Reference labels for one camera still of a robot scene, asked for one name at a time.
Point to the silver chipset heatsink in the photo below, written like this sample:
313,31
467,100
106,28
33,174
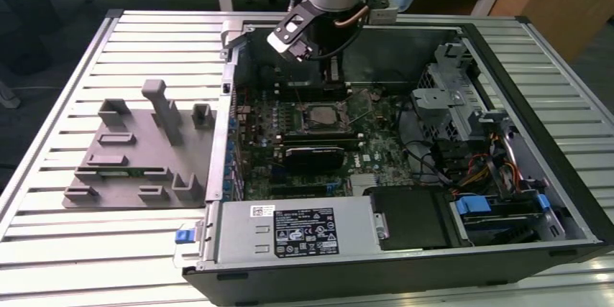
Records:
363,182

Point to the silver metal drive cage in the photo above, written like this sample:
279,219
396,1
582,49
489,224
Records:
436,98

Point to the green motherboard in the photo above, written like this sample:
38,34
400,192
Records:
383,174

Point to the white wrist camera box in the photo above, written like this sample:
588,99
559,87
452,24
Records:
287,35

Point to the blue disk carrier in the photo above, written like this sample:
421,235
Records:
472,204

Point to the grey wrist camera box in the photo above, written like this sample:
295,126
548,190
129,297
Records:
383,14

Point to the silver power supply unit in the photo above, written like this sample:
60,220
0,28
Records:
238,228

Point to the grey parts rack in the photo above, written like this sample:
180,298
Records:
144,134

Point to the blue case latch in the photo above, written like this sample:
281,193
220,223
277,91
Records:
184,237

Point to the black graphics card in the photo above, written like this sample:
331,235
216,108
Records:
311,159

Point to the wooden cabinet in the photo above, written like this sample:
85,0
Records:
566,5

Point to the thin metal locking lever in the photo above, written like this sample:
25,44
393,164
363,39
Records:
360,114
299,96

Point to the black PC case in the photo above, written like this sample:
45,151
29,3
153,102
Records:
335,285

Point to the black RAM slot bank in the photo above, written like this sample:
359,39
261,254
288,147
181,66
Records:
301,92
316,140

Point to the CPU socket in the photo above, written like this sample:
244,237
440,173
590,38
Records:
303,121

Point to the green RAM stick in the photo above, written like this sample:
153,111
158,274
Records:
121,174

